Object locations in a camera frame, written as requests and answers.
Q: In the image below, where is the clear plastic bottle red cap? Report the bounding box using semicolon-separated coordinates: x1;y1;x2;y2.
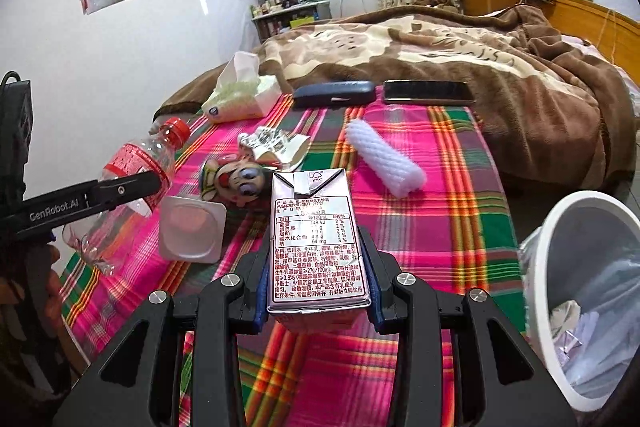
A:
63;117;190;275

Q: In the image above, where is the milk carton box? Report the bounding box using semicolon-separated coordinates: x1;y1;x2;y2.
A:
267;168;371;333

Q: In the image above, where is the patterned paper cup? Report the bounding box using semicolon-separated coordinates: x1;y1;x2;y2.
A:
238;126;311;172

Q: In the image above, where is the white round trash bin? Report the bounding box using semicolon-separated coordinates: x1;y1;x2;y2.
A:
519;189;640;413

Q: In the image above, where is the translucent trash bag liner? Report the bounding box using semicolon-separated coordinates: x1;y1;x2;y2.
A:
519;206;640;400

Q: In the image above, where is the white plastic yogurt cup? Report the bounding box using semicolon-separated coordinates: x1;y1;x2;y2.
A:
158;196;227;265

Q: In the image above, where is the pink green plaid blanket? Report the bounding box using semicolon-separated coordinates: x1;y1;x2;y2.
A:
62;96;525;426

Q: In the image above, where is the tissue pack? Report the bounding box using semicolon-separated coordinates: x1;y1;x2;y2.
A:
201;51;282;124

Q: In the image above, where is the black smartphone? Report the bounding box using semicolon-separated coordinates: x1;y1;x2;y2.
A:
383;80;475;106

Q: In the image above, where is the dark blue glasses case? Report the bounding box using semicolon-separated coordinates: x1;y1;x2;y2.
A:
293;80;376;108

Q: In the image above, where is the brown patterned bed blanket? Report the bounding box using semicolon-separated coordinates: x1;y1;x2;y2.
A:
153;4;639;191

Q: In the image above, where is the cluttered side table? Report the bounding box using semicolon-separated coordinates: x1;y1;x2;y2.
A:
252;0;332;42

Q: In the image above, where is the wooden bed headboard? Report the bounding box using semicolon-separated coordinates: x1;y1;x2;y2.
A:
539;0;640;84

